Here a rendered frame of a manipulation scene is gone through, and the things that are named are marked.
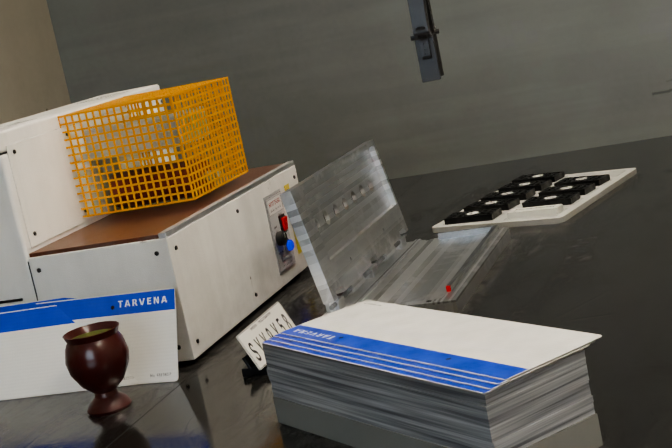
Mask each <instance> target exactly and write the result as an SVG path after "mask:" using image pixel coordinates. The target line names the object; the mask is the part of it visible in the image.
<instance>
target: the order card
mask: <svg viewBox="0 0 672 448"><path fill-rule="evenodd" d="M292 327H295V324H294V323H293V321H292V320H291V319H290V317H289V316H288V314H287V313H286V312H285V310H284V309H283V307H282V306H281V304H280V303H279V302H276V303H275V304H274V305H273V306H271V307H270V308H269V309H268V310H267V311H266V312H264V313H263V314H262V315H261V316H260V317H258V318H257V319H256V320H255V321H254V322H253V323H251V324H250V325H249V326H248V327H247V328H245V329H244V330H243V331H242V332H241V333H240V334H238V335H237V336H236V338H237V340H238V341H239V342H240V344H241V345H242V347H243V348H244V349H245V351H246V352H247V354H248V355H249V357H250V358H251V359H252V361H253V362H254V364H255V365H256V366H257V368H258V369H259V370H261V369H262V368H263V367H264V366H265V365H267V364H266V360H265V356H264V351H263V346H262V342H263V341H266V340H268V339H269V338H271V337H274V335H276V334H279V333H280V332H282V331H284V330H287V329H290V328H292Z"/></svg>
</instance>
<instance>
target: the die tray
mask: <svg viewBox="0 0 672 448"><path fill-rule="evenodd" d="M604 174H609V175H610V180H609V181H607V182H606V183H604V184H602V185H600V186H596V189H595V190H593V191H591V192H590V193H588V194H586V195H580V199H579V200H577V201H576V202H574V203H573V204H571V205H563V211H562V212H560V213H559V214H555V215H545V216H535V217H525V218H514V219H508V218H507V212H509V211H510V210H512V209H517V208H523V207H522V202H524V201H526V200H520V204H519V205H517V206H515V207H514V208H512V209H510V210H504V211H502V214H501V215H500V216H498V217H497V218H495V219H494V220H490V221H479V222H469V223H459V224H448V225H445V222H444V220H443V221H442V222H440V223H438V224H436V225H434V226H433V227H432V230H433V233H440V232H449V231H456V230H464V229H471V228H478V227H485V226H493V225H498V228H502V227H519V226H532V225H545V224H558V223H563V222H565V221H567V220H568V219H570V218H571V217H573V216H574V215H576V214H577V213H579V212H580V211H582V210H583V209H584V208H586V207H587V206H589V205H590V204H592V203H593V202H595V201H596V200H598V199H599V198H601V197H602V196H604V195H605V194H607V193H608V192H610V191H611V190H613V189H614V188H616V187H617V186H619V185H620V184H622V183H623V182H625V181H626V180H628V179H629V178H631V177H632V176H634V175H635V174H637V170H636V168H626V169H616V170H606V171H596V172H586V173H576V174H566V175H565V177H563V178H567V177H579V176H592V175H604ZM563 178H562V179H563ZM562 179H560V180H562ZM560 180H558V181H560ZM558 181H556V182H558ZM556 182H552V185H551V186H554V183H556ZM551 186H549V187H551Z"/></svg>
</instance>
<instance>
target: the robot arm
mask: <svg viewBox="0 0 672 448"><path fill-rule="evenodd" d="M407 1H408V7H409V12H410V18H411V23H412V29H413V32H412V33H413V35H414V36H410V38H411V41H415V46H416V51H417V56H418V62H419V67H420V72H421V78H422V82H423V83H424V82H429V81H435V80H440V79H441V76H443V75H444V72H443V66H442V61H441V55H440V50H439V45H438V39H437V34H439V33H440V32H439V29H435V28H436V26H435V25H434V20H433V15H432V9H431V4H430V0H407Z"/></svg>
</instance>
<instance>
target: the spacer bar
mask: <svg viewBox="0 0 672 448"><path fill-rule="evenodd" d="M562 211H563V204H556V205H546V206H536V207H526V208H517V209H512V210H510V211H509V212H507V218H508V219H514V218H525V217H535V216H545V215H555V214H559V213H560V212H562Z"/></svg>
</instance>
